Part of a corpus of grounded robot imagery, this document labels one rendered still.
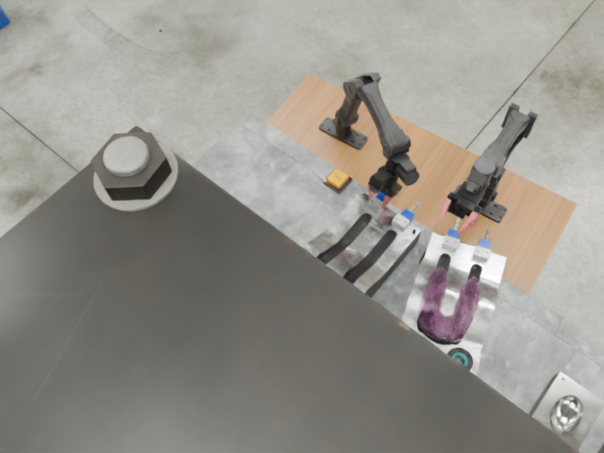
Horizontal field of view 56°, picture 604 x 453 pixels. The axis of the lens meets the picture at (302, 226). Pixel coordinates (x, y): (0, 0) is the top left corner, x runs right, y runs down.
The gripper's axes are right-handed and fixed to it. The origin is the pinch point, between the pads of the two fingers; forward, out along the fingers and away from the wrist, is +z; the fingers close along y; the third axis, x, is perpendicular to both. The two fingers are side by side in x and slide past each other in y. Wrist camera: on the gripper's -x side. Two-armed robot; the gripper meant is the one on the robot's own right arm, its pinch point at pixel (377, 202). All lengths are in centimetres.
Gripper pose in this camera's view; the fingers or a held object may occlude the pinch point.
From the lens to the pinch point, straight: 201.9
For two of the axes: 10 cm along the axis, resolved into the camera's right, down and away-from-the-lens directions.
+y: 7.6, 5.5, -3.5
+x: 5.9, -3.4, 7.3
